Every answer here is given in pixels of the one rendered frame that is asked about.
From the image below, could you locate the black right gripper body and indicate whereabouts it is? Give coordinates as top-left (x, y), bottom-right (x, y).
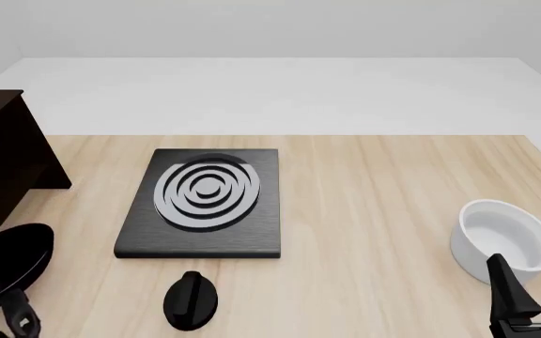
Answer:
top-left (487, 318), bottom-right (541, 338)

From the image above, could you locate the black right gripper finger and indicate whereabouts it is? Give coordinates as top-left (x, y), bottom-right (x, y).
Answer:
top-left (486, 253), bottom-right (541, 328)

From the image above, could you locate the round black stove knob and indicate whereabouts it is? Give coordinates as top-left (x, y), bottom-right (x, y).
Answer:
top-left (162, 270), bottom-right (220, 332)

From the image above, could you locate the flat black stove plate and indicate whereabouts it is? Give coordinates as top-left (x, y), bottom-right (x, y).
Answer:
top-left (114, 147), bottom-right (283, 261)

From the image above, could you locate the white bowl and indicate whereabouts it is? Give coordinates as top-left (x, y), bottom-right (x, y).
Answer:
top-left (449, 198), bottom-right (541, 287)

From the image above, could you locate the black frying pan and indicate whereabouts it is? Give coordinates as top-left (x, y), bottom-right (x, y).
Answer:
top-left (0, 223), bottom-right (56, 338)

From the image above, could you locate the dark brown wooden cabinet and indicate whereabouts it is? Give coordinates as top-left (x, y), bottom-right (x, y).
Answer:
top-left (0, 89), bottom-right (73, 265)

